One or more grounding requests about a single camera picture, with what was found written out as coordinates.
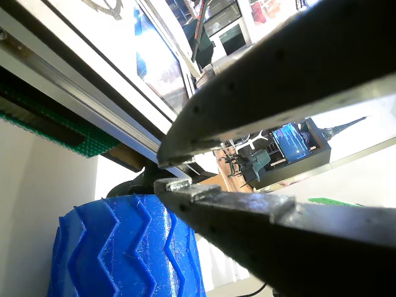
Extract black box blue screen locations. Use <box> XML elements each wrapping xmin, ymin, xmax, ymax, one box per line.
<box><xmin>247</xmin><ymin>117</ymin><xmax>332</xmax><ymax>188</ymax></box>

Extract wooden rover body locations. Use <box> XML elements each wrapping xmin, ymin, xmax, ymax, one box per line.
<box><xmin>0</xmin><ymin>0</ymin><xmax>202</xmax><ymax>186</ymax></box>

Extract green office chair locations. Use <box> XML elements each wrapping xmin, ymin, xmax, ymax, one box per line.
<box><xmin>244</xmin><ymin>149</ymin><xmax>272</xmax><ymax>183</ymax></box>

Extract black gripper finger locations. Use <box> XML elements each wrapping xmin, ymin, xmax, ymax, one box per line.
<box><xmin>157</xmin><ymin>0</ymin><xmax>396</xmax><ymax>170</ymax></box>
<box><xmin>153</xmin><ymin>178</ymin><xmax>396</xmax><ymax>297</ymax></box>

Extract blue rover wheel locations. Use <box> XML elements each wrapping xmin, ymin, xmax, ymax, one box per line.
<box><xmin>46</xmin><ymin>193</ymin><xmax>207</xmax><ymax>297</ymax></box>

